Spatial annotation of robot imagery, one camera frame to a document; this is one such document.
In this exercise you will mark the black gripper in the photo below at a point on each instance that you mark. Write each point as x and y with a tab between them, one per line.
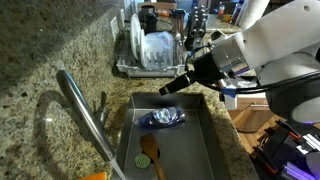
208	68

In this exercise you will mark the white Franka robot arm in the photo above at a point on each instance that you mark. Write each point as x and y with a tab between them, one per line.
283	33

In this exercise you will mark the clear plastic container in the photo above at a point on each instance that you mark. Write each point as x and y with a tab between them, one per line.
160	50

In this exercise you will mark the black knife block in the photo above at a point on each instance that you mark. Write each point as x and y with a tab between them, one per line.
190	41

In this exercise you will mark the white dish rack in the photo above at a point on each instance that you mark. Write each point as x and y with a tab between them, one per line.
133	68

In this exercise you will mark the white plate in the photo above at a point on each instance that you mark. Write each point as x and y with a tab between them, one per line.
135	36
143	50

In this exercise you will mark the clear drinking glass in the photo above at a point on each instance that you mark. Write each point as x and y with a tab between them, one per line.
179	21

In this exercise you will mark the stainless steel sink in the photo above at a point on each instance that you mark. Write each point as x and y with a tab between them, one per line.
186	150

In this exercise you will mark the black cylindrical container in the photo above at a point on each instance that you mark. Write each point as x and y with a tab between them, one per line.
150	21

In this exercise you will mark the wooden spoon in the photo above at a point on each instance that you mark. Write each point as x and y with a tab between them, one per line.
151	148

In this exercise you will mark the bagged plastic cutlery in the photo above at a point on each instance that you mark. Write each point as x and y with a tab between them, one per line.
248	81

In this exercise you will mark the brown cardboard box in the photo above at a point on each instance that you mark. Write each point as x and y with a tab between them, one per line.
156	5

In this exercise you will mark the small red capped bottle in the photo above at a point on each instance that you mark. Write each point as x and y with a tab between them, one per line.
221	8

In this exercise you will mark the chrome gooseneck faucet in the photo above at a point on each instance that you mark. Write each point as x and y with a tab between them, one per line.
86	116

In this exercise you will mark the white paper towel roll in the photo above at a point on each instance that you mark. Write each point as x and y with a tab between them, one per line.
253	11

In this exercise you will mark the orange and black clamp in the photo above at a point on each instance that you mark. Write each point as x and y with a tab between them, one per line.
270	160

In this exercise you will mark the orange sponge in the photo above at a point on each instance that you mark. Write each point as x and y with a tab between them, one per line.
95	176

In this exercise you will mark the white ribbed block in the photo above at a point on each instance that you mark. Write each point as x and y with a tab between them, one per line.
310	142
296	170

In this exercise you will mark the white wall outlet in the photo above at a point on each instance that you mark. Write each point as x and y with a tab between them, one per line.
114	28

